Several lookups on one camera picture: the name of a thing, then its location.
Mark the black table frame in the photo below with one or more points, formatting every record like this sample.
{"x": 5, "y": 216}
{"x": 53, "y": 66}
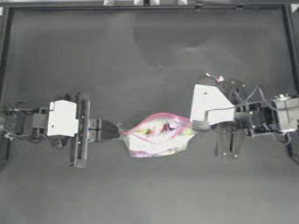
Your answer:
{"x": 117, "y": 6}

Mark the clear bag with pink zip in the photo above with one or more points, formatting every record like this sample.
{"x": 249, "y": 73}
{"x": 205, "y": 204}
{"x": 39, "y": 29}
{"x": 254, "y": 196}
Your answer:
{"x": 160, "y": 143}

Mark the candy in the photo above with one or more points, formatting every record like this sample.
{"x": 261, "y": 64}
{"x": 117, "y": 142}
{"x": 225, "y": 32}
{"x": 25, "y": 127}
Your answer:
{"x": 216, "y": 77}

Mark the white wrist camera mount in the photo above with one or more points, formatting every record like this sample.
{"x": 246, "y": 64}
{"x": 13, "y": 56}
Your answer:
{"x": 62, "y": 118}
{"x": 209, "y": 105}

